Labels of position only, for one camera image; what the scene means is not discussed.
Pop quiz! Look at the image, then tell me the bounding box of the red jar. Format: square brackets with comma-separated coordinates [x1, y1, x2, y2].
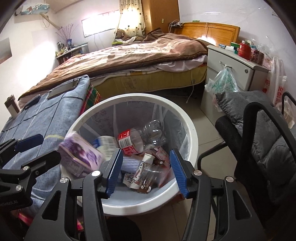
[238, 40, 252, 59]

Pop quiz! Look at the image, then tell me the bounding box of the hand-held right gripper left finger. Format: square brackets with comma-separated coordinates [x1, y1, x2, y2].
[22, 148, 123, 241]

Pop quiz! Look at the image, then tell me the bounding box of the vase of dry branches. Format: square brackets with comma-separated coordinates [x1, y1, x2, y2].
[55, 24, 79, 44]

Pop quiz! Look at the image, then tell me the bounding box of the bed with brown blanket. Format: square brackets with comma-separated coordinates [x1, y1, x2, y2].
[18, 28, 208, 100]

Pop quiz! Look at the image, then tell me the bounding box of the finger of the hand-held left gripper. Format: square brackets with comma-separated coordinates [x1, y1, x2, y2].
[0, 151, 62, 186]
[0, 134, 44, 160]

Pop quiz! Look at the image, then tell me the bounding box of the clear red-label plastic bottle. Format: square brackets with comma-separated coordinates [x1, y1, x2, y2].
[117, 119, 167, 156]

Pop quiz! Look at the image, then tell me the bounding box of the grey cushion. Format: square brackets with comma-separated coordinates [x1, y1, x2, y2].
[215, 90, 296, 209]

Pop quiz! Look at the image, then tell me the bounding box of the printed paper bag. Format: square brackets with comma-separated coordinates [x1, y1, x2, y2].
[120, 162, 158, 187]

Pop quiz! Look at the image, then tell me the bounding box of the brown teddy bear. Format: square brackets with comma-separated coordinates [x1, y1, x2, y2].
[113, 29, 145, 44]

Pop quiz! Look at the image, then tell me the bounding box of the green printed plastic bag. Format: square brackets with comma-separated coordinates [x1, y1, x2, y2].
[205, 65, 240, 95]

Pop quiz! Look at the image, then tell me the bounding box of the window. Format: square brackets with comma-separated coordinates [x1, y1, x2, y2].
[81, 11, 121, 39]

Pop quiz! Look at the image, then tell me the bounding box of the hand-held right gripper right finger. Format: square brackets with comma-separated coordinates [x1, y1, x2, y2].
[169, 148, 262, 241]

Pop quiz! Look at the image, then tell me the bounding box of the white red plastic bag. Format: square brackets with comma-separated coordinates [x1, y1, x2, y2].
[262, 57, 288, 107]

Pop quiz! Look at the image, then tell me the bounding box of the wrapped air conditioner pipe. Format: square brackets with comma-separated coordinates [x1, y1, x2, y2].
[40, 14, 63, 29]

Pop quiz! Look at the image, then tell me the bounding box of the wooden wardrobe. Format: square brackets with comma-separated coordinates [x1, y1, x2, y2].
[141, 0, 181, 35]

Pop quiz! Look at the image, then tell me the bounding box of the white charging cable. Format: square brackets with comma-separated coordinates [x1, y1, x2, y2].
[185, 80, 197, 105]

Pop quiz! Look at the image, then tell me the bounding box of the wooden bed headboard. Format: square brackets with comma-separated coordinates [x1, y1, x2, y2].
[173, 22, 241, 47]

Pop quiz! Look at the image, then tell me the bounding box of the white nightstand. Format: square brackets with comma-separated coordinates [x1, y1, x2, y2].
[200, 45, 270, 126]

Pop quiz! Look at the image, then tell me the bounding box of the black glasses case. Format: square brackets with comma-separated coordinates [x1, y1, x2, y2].
[24, 95, 41, 109]

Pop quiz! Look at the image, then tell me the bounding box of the clear patterned jar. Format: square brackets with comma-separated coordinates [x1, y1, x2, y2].
[251, 47, 264, 63]

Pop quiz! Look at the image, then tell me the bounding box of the white labelled cup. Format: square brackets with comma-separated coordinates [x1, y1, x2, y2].
[92, 136, 119, 153]

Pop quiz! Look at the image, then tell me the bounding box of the white trash bin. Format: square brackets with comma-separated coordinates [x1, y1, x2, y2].
[60, 93, 198, 217]

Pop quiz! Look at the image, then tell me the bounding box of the yellow bed mattress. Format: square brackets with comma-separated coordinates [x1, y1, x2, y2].
[91, 66, 207, 99]

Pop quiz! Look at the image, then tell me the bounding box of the covered air conditioner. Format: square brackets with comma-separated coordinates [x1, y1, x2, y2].
[15, 3, 50, 16]

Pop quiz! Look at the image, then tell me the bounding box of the black tablet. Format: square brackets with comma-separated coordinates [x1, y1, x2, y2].
[47, 81, 78, 100]

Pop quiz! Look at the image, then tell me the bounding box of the cluttered white desk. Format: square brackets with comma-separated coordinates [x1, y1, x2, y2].
[55, 43, 89, 65]

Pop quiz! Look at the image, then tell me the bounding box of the black chair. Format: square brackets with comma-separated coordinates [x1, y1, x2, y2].
[196, 91, 296, 232]

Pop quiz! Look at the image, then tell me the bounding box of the purple tissue packet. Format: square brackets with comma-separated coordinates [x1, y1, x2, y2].
[58, 132, 107, 179]

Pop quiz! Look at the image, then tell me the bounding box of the brown white thermos tumbler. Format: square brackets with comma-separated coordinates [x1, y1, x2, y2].
[4, 94, 21, 118]

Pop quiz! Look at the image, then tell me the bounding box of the patterned curtain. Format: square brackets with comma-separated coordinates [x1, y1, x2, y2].
[113, 0, 147, 40]

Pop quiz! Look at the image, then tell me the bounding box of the grey wall panel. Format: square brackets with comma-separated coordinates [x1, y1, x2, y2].
[0, 38, 12, 65]

